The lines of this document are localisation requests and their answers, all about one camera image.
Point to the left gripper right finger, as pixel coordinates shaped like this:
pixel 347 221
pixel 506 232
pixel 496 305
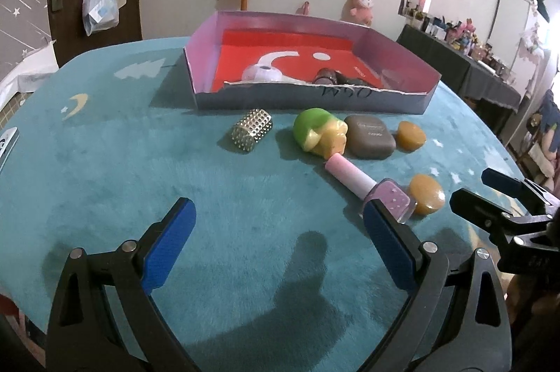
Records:
pixel 475 333

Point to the white round device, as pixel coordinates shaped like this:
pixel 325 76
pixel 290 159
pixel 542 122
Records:
pixel 261 74

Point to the white plastic bag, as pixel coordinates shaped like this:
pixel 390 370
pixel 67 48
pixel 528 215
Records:
pixel 99 15

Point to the pink cardboard box tray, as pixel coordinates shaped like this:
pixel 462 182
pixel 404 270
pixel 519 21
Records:
pixel 299 46

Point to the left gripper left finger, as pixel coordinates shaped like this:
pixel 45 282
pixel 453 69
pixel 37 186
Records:
pixel 82 331

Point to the green yellow mushroom toy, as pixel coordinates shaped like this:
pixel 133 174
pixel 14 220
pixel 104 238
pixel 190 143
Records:
pixel 319 132

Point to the purple nail polish bottle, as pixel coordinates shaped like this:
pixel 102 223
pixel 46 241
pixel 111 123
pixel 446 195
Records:
pixel 394 197

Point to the dark cloth side table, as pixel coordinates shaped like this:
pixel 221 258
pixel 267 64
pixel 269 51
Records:
pixel 464 76

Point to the orange round sponge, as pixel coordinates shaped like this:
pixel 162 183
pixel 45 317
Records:
pixel 410 136
pixel 428 193

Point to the pink plush toy right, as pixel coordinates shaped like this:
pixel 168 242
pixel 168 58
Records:
pixel 361 12

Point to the teal star moon blanket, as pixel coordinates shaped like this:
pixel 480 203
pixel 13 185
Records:
pixel 279 273

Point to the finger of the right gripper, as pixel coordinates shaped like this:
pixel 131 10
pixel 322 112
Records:
pixel 535 198
pixel 485 214

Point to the brown earbuds case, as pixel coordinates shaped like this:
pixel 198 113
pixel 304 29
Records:
pixel 369 138

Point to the clear glass jar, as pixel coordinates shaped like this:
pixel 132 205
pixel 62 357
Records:
pixel 392 80

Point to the black perfume bottle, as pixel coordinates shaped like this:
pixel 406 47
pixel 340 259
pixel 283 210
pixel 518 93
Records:
pixel 350 81

